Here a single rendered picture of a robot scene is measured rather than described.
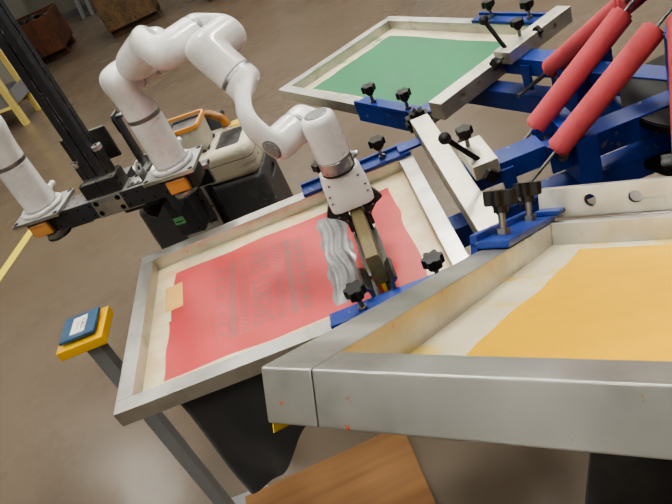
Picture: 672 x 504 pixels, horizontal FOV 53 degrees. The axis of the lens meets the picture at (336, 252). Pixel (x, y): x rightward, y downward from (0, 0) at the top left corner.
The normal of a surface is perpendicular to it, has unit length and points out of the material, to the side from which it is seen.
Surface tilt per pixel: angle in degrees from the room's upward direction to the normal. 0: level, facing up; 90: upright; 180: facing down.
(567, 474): 0
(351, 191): 92
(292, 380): 58
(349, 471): 0
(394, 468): 0
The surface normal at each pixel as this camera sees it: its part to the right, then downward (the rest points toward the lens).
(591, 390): -0.47, 0.15
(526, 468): -0.35, -0.76
